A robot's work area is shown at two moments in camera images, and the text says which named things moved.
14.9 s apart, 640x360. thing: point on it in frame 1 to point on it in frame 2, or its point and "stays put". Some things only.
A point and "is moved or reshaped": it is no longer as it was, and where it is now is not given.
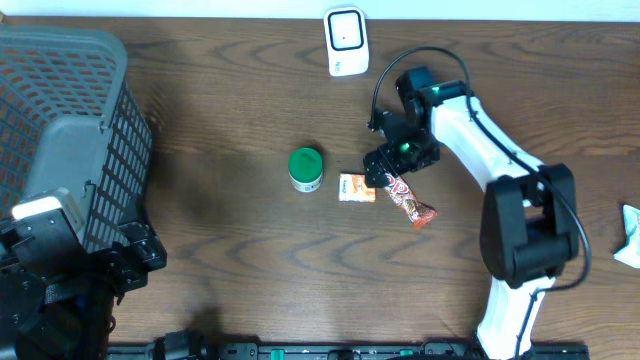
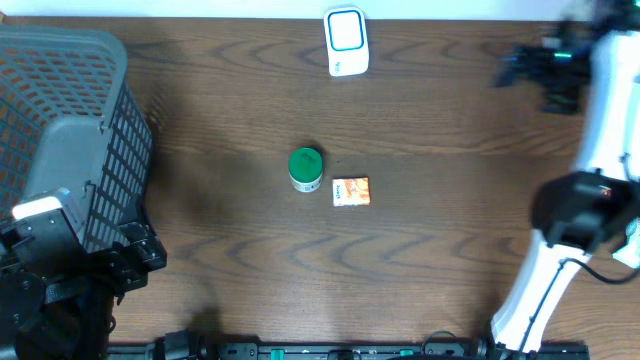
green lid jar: x=305 y=169 stays put
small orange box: x=354 y=188 is moved or reshaped
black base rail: x=207 y=350 stays put
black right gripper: x=395 y=163 to x=569 y=97
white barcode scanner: x=347 y=42 stays put
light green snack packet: x=630 y=254 stays put
